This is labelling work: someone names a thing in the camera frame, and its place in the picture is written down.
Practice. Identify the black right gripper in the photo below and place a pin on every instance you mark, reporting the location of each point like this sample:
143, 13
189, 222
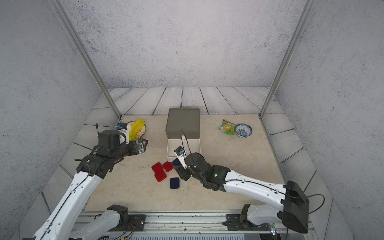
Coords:
182, 173

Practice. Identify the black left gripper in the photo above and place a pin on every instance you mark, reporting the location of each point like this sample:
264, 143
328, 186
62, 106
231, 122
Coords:
142, 147

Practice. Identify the white drawer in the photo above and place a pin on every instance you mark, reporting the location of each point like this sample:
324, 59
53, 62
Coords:
173, 144

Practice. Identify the blue brooch box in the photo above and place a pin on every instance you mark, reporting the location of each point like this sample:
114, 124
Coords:
176, 162
174, 183

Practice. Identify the grey top drawer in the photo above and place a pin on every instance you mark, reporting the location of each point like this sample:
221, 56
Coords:
183, 121

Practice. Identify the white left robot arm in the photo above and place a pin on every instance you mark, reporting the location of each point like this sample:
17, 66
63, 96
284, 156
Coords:
113, 146

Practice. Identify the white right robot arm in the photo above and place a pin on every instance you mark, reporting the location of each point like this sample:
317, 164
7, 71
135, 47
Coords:
288, 204

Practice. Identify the red brooch box rear left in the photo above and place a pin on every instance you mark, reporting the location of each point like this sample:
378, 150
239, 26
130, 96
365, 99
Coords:
157, 168

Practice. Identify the red brooch box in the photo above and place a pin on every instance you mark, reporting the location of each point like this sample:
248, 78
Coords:
157, 168
168, 166
160, 176

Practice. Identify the red brooch box front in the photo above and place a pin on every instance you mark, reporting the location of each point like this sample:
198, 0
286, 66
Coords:
160, 176

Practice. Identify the red brooch box rear right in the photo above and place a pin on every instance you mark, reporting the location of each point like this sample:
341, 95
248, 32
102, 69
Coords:
168, 166

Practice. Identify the three-tier drawer cabinet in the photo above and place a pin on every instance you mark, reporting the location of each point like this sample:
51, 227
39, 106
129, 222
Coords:
183, 130

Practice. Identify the patterned round plate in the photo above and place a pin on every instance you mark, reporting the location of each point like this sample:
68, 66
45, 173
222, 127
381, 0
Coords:
140, 133

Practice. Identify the yellow toy banana bunch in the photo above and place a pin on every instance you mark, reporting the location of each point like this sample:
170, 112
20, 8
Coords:
136, 127

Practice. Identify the green snack packet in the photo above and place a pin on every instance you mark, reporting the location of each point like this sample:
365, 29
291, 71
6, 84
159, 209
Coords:
228, 128

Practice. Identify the blue white ceramic bowl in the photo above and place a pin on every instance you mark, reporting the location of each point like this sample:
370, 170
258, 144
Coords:
243, 130

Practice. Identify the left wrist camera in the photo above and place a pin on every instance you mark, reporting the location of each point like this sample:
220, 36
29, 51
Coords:
124, 132

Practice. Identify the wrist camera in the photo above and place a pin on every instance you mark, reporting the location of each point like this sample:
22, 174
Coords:
124, 132
181, 153

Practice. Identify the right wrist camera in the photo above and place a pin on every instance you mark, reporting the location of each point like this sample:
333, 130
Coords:
181, 153

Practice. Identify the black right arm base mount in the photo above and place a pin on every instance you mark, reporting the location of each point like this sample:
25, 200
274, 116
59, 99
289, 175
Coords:
239, 222

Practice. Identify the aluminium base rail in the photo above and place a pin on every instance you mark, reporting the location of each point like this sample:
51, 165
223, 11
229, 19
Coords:
190, 225

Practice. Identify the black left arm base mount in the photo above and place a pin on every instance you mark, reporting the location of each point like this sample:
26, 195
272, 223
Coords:
127, 222

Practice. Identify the left aluminium frame post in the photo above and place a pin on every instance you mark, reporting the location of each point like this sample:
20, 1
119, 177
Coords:
70, 30

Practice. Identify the aluminium frame post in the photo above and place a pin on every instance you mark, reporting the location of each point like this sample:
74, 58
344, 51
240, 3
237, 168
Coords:
305, 15
70, 30

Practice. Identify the right aluminium frame post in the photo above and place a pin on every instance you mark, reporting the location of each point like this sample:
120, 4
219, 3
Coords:
305, 15

